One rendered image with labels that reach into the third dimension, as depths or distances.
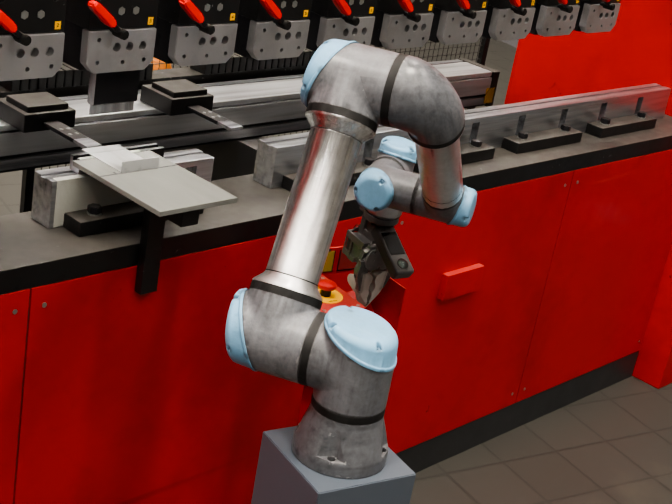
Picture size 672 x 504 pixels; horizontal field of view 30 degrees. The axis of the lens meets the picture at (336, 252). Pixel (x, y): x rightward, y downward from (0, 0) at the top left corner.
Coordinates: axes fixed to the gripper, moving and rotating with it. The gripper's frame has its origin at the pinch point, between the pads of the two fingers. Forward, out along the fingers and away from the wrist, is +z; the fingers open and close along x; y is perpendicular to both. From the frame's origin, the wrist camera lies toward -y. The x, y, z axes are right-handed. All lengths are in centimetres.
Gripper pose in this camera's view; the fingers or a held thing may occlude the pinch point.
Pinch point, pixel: (365, 304)
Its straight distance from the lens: 255.7
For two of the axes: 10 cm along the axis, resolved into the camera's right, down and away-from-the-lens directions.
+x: -8.1, 0.9, -5.7
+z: -2.1, 8.7, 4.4
